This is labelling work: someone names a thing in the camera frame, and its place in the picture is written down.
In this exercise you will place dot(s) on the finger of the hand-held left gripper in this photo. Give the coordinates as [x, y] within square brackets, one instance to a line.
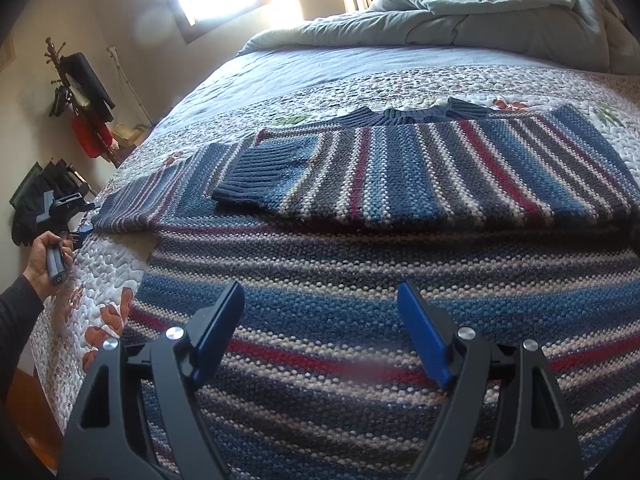
[80, 234]
[86, 205]

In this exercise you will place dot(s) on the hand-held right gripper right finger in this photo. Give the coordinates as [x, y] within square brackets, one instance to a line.
[425, 332]

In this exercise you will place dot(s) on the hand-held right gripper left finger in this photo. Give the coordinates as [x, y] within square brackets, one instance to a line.
[215, 332]

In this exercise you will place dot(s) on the striped knit sweater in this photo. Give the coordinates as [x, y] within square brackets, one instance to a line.
[350, 270]

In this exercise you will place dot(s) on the person's left forearm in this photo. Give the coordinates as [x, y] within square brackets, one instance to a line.
[17, 330]

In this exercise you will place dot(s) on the person's left hand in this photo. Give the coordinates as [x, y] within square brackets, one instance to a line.
[37, 260]

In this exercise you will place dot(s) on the floral quilt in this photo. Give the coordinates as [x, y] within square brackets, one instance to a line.
[100, 280]

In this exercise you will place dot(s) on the black bag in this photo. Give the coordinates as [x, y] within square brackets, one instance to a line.
[30, 200]

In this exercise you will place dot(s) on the red bag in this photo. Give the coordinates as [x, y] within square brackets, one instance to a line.
[90, 135]

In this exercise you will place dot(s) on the black garment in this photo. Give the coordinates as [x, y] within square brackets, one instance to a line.
[87, 80]

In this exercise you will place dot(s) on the wooden coat rack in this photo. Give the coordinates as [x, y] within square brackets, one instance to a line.
[52, 60]

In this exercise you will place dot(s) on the light blue blanket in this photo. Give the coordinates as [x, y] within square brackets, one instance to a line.
[300, 70]

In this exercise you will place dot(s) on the grey duvet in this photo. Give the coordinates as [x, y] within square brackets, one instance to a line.
[450, 20]

